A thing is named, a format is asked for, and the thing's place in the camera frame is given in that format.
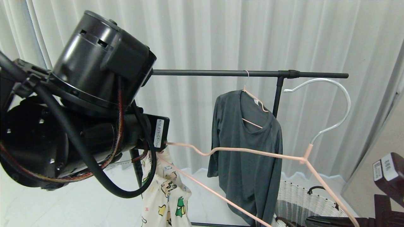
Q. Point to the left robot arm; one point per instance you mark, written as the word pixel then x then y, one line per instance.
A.
pixel 88 63

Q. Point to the dark grey t-shirt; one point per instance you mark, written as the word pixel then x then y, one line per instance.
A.
pixel 246 173

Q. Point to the white laundry basket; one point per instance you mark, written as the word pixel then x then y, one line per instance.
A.
pixel 293 198

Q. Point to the pink clothes hanger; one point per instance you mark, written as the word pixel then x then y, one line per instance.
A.
pixel 252 123
pixel 304 158

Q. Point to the white curtain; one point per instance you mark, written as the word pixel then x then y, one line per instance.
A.
pixel 202 37

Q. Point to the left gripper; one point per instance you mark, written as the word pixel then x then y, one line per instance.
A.
pixel 132 132

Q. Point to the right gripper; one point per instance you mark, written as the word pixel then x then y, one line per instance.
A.
pixel 391 179

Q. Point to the black clothes rack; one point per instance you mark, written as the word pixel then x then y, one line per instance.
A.
pixel 205 72

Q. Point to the cream printed garment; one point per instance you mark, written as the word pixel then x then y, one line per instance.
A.
pixel 167 195

